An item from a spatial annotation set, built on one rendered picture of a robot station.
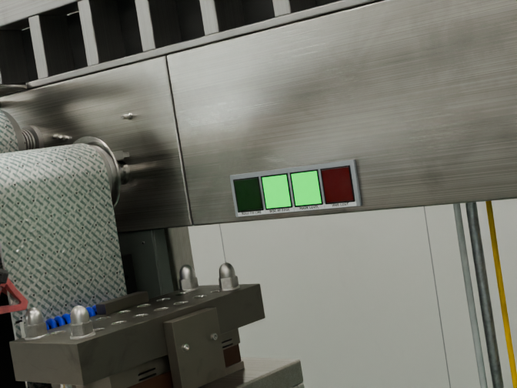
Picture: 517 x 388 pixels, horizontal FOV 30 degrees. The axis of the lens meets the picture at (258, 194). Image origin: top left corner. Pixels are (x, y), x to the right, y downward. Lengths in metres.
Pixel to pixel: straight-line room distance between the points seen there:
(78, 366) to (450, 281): 2.89
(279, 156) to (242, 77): 0.14
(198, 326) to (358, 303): 2.93
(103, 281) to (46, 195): 0.18
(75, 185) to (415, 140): 0.58
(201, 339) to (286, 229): 3.07
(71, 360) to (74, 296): 0.25
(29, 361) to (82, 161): 0.37
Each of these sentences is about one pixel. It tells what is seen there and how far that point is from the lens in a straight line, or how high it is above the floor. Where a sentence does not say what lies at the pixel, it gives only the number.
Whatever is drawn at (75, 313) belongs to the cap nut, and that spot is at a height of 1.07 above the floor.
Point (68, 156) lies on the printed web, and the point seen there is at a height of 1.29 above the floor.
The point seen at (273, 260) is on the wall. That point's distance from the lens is 4.65.
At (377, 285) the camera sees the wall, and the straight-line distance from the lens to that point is 4.32.
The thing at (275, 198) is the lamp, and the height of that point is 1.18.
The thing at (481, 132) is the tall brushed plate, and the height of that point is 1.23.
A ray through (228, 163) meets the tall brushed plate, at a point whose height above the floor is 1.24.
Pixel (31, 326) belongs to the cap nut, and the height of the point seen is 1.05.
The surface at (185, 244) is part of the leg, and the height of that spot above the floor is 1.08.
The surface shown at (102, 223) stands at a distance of 1.66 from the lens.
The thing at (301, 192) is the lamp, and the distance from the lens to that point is 1.50.
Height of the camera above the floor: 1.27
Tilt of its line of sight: 3 degrees down
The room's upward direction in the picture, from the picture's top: 9 degrees counter-clockwise
